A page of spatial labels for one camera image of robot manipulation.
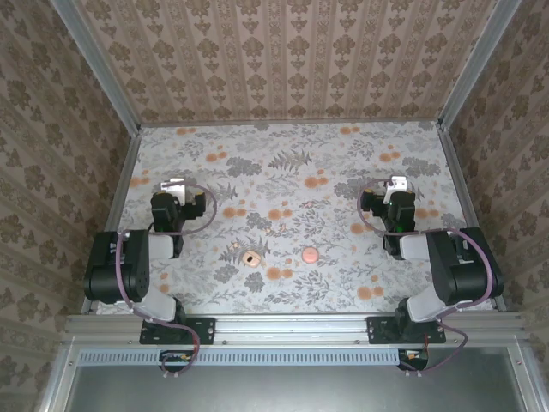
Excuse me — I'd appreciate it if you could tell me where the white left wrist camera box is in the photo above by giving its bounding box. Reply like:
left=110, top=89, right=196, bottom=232
left=160, top=179, right=186, bottom=206

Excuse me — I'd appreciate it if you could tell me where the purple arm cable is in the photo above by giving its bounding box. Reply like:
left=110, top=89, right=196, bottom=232
left=358, top=179, right=505, bottom=379
left=114, top=179, right=219, bottom=379

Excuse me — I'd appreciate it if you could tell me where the steel sheet panel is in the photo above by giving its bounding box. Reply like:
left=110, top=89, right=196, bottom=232
left=63, top=364, right=531, bottom=412

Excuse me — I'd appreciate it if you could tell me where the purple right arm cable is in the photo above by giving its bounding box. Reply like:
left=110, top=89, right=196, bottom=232
left=358, top=179, right=505, bottom=379

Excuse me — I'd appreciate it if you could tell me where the aluminium corner post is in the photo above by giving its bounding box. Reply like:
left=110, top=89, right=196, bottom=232
left=47, top=0, right=143, bottom=136
left=437, top=0, right=523, bottom=132

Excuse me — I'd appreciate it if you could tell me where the aluminium extrusion beam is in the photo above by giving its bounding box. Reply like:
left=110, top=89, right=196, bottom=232
left=63, top=313, right=525, bottom=347

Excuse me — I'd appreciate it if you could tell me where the thin aluminium back rail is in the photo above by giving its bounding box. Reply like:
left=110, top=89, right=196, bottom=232
left=139, top=120, right=441, bottom=128

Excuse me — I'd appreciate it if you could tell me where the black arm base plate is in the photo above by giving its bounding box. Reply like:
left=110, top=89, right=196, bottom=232
left=140, top=316, right=216, bottom=346
left=366, top=316, right=447, bottom=345

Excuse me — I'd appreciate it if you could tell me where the aluminium side rail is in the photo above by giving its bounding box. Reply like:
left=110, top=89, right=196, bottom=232
left=80, top=126, right=142, bottom=314
left=437, top=124, right=508, bottom=312

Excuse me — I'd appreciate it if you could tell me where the grey slotted cable duct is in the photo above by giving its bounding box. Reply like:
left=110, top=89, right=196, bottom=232
left=79, top=348, right=402, bottom=367

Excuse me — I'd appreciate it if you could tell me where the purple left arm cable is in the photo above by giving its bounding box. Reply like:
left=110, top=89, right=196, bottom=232
left=114, top=179, right=219, bottom=379

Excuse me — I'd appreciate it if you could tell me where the small wired connector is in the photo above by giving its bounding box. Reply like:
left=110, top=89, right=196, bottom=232
left=159, top=349, right=194, bottom=374
left=398, top=348, right=430, bottom=371

